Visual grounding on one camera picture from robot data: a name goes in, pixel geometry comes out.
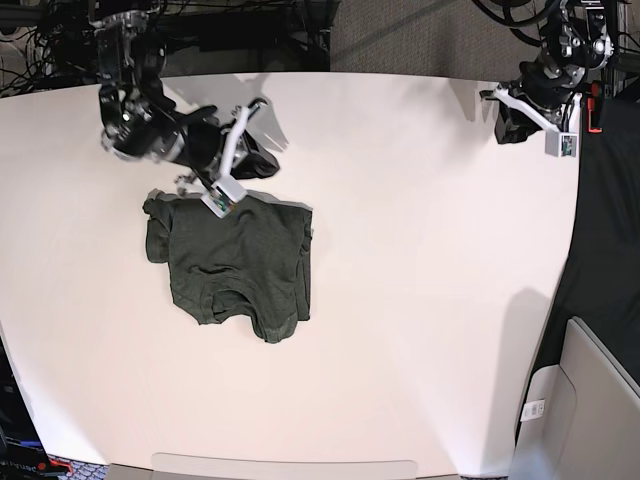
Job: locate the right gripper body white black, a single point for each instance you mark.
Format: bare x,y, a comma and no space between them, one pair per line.
222,192

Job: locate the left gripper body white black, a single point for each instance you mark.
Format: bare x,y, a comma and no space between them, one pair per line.
560,125

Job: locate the dark green long-sleeve shirt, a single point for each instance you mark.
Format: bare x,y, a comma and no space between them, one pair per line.
255,262

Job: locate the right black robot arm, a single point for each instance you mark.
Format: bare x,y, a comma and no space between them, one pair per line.
141,122

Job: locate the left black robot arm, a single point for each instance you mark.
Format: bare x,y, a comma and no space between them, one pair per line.
573,41

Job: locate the red black table clamp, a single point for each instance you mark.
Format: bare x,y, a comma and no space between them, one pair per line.
598,107

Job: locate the black box under table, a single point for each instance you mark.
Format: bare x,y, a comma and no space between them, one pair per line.
239,32

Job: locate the white barcode label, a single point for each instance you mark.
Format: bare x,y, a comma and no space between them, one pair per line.
532,410

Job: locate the beige plastic bin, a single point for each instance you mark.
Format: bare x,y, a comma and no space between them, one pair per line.
590,426

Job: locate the red clamp lower left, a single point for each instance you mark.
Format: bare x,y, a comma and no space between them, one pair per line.
54,468

